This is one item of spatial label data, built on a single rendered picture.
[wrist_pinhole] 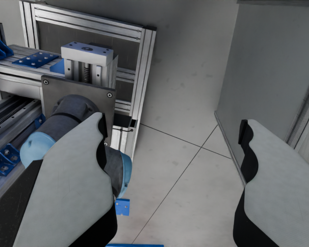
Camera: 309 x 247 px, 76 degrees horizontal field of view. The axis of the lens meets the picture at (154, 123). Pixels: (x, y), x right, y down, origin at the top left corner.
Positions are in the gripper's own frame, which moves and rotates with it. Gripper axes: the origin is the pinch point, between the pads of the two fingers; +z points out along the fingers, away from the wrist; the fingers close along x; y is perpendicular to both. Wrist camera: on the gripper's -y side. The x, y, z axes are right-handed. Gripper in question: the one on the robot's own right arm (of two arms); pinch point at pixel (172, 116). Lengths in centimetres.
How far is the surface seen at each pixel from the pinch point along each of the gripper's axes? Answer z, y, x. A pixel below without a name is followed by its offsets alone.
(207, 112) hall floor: 148, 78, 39
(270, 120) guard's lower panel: 65, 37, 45
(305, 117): 48, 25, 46
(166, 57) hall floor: 148, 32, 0
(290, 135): 50, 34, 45
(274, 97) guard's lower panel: 68, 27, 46
